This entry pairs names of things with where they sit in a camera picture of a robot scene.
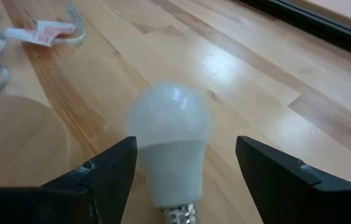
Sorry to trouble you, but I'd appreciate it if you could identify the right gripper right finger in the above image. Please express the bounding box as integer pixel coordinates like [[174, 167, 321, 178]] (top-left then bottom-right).
[[235, 135, 351, 224]]

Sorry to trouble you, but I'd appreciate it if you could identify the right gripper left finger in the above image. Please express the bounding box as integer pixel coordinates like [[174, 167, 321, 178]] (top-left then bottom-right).
[[0, 136, 138, 224]]

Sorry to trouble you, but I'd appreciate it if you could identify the wooden base table lamp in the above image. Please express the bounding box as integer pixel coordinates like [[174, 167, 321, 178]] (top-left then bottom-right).
[[0, 95, 85, 188]]

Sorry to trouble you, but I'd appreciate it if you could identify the white globe lightbulb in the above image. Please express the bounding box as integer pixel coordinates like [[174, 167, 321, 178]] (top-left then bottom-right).
[[125, 80, 214, 224]]

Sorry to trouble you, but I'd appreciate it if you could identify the black aluminium frame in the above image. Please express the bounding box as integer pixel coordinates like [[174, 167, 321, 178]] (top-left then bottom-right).
[[237, 0, 351, 63]]

